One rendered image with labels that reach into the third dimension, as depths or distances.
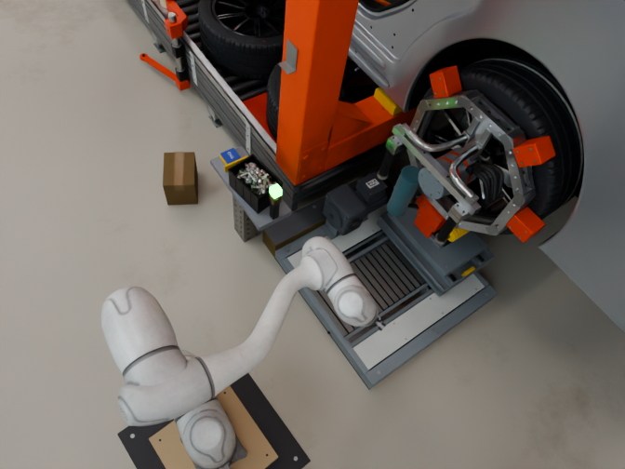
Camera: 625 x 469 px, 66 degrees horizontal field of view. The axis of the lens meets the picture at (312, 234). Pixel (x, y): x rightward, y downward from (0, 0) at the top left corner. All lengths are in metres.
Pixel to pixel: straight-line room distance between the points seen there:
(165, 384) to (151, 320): 0.15
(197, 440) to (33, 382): 1.03
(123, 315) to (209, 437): 0.61
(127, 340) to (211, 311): 1.28
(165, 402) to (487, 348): 1.81
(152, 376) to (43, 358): 1.42
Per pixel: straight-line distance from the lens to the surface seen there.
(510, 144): 1.70
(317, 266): 1.34
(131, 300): 1.17
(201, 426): 1.63
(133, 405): 1.10
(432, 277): 2.43
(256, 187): 2.04
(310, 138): 1.90
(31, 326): 2.56
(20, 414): 2.45
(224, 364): 1.14
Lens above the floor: 2.21
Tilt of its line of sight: 59 degrees down
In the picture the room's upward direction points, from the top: 12 degrees clockwise
